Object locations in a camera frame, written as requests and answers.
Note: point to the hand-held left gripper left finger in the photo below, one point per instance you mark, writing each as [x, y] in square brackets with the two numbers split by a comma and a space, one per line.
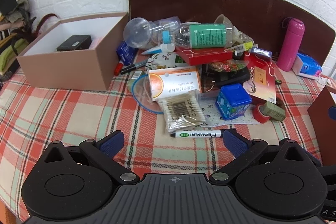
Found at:
[113, 142]

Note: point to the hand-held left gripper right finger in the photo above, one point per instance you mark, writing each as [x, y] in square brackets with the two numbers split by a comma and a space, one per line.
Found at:
[235, 142]

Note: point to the white floral insole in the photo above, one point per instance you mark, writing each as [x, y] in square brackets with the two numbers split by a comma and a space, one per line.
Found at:
[210, 113]

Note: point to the black white label marker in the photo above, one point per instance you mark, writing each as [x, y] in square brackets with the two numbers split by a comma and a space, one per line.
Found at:
[197, 134]

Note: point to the orange white medicine box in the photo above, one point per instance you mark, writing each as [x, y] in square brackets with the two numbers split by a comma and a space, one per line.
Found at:
[176, 83]

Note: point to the tan cardboard box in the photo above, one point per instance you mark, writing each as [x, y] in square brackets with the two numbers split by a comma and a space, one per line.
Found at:
[65, 69]

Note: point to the blue plastic container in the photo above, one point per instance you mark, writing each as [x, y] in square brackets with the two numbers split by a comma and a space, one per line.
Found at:
[232, 100]

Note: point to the red tape roll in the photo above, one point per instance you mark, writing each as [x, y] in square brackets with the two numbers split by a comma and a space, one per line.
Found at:
[261, 112]

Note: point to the plaid blanket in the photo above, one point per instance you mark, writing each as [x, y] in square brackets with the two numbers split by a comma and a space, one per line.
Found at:
[78, 113]

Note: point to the small olive green box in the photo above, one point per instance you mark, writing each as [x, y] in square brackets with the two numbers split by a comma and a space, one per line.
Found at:
[274, 111]

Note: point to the blue rimmed mini racket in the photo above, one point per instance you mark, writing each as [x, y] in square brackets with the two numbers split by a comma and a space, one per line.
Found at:
[134, 94]

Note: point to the cotton swab pack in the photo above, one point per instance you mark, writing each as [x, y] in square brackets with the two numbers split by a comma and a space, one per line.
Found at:
[181, 111]

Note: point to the black pouch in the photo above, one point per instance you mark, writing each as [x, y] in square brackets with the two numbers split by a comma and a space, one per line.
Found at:
[231, 78]

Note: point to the dark brown box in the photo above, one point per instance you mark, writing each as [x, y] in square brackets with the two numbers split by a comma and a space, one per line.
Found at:
[321, 121]

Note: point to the red ribbon print gift box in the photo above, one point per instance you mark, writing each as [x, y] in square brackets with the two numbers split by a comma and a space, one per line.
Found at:
[265, 82]

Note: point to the red marker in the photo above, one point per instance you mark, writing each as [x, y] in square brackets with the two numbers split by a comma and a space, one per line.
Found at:
[118, 68]

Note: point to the colourful candy pack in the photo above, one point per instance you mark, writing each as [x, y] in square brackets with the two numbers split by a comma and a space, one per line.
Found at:
[227, 66]

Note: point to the thin black marker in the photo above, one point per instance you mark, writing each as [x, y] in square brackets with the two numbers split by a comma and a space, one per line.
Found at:
[132, 67]

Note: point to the flat red box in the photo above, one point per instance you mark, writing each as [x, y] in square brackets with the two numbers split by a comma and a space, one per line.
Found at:
[204, 56]

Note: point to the purple blue small box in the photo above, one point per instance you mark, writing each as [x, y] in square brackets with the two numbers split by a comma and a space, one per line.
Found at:
[261, 52]

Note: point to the white floral pouch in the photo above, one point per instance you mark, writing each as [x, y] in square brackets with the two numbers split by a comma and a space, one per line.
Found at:
[161, 60]

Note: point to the yellow barcode box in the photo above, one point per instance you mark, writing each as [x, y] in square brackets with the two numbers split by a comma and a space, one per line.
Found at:
[241, 47]

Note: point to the white tube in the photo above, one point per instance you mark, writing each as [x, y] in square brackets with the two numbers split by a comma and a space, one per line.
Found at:
[152, 50]

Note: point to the pink packet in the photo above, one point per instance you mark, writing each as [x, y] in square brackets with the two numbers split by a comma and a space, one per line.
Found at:
[95, 41]

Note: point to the blue white tissue pack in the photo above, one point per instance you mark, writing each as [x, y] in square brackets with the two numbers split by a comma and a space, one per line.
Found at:
[307, 66]

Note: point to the small black box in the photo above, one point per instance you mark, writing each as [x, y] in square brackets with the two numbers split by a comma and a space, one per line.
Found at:
[74, 43]

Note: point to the clear patterned plastic packet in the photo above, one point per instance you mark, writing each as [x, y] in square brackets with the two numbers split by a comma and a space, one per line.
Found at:
[241, 36]

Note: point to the clear bottle green label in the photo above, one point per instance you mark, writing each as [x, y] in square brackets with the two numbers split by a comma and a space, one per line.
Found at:
[207, 35]

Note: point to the pink thermos bottle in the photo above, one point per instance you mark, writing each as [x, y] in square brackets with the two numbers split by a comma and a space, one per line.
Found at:
[290, 45]

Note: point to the clear plastic dome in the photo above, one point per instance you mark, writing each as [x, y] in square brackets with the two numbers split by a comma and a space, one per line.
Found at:
[136, 31]

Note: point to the clear plastic cup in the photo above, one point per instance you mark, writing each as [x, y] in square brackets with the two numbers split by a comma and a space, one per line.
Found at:
[223, 19]

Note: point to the clear plastic bag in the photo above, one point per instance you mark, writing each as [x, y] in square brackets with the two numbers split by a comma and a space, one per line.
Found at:
[164, 24]

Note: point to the pile of clothes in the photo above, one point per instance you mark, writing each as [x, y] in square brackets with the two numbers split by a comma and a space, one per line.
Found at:
[11, 16]

